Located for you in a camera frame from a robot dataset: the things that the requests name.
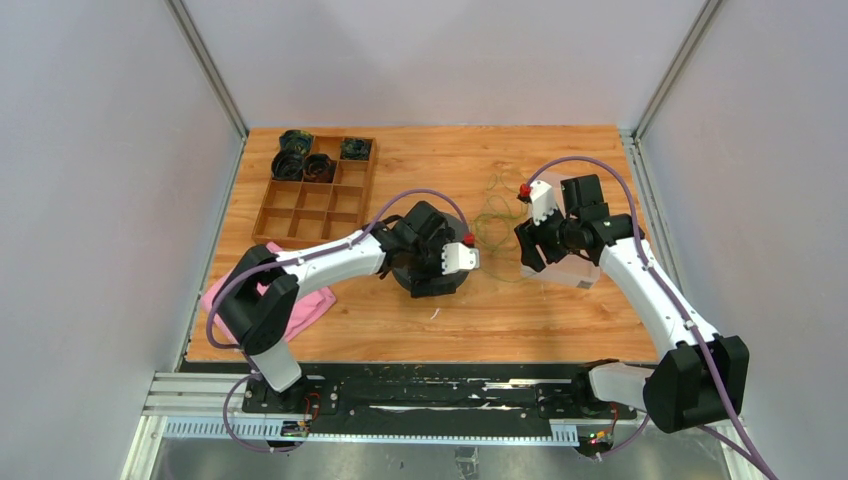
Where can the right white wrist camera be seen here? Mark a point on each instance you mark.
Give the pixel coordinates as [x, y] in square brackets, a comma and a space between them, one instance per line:
[540, 197]

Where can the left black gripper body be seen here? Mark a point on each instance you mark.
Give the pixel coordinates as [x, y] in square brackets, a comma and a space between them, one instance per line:
[427, 266]

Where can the clear plastic box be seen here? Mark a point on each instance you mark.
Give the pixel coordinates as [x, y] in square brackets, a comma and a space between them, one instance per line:
[571, 271]

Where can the pink cloth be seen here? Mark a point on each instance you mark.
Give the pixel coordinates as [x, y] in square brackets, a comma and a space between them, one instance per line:
[305, 313]

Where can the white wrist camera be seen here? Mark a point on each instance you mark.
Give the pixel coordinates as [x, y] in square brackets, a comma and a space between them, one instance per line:
[460, 256]
[540, 197]

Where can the slotted aluminium cable duct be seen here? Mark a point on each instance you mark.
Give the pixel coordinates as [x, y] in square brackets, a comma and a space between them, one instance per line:
[280, 430]

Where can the black cable spool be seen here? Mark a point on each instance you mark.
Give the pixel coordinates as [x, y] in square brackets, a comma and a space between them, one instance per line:
[417, 286]

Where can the wooden compartment tray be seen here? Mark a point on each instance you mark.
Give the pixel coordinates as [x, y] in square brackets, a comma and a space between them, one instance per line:
[319, 190]

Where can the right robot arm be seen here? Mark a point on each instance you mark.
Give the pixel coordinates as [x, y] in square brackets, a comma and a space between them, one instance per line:
[701, 376]

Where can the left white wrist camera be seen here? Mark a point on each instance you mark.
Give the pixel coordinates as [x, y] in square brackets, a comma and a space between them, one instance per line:
[460, 256]

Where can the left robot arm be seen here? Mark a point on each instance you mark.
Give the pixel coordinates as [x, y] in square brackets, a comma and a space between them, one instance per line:
[258, 322]

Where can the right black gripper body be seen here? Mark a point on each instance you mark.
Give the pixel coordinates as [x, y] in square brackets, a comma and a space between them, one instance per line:
[554, 234]

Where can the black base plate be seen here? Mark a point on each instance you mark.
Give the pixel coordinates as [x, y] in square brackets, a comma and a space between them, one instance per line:
[502, 399]

